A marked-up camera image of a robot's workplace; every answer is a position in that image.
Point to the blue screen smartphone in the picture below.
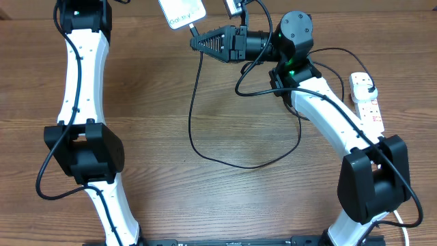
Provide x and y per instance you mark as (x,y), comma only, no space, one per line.
(179,13)

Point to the white power strip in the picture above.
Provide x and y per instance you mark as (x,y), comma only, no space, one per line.
(369,111)

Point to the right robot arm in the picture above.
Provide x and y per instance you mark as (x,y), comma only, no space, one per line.
(375,175)

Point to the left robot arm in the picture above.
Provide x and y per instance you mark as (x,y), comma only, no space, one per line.
(81,142)

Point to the white charger plug adapter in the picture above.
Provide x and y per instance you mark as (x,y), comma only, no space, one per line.
(361,93)

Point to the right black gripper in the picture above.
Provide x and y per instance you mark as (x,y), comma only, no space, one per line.
(227,34)

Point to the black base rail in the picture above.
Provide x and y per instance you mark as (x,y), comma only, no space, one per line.
(235,242)

